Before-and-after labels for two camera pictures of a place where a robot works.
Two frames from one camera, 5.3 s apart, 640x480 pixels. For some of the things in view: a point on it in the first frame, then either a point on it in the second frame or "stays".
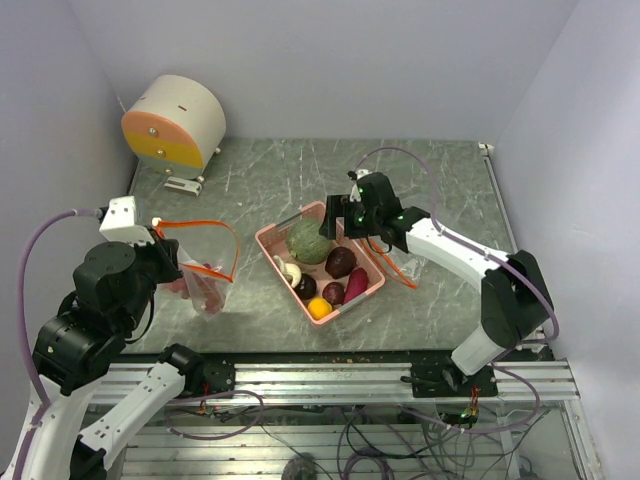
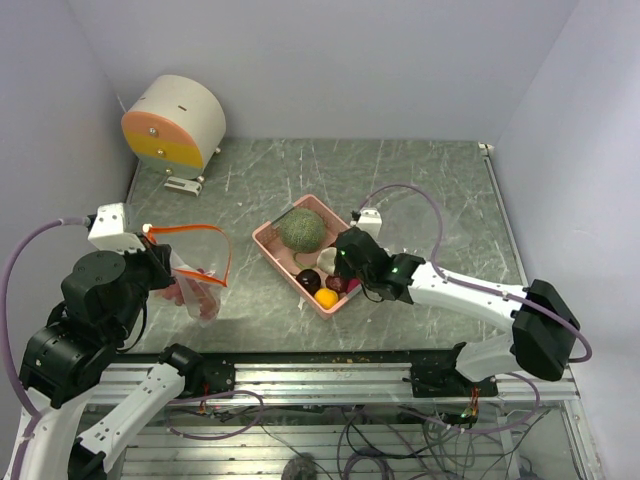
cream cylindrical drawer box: (175, 127) stays
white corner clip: (482, 148) stays
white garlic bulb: (291, 270) -> (326, 260)
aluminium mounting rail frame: (373, 420) stays
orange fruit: (319, 308) -> (326, 298)
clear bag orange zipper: (208, 253) stays
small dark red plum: (333, 292) -> (336, 283)
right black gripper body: (359, 222) -> (343, 269)
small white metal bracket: (183, 186) stays
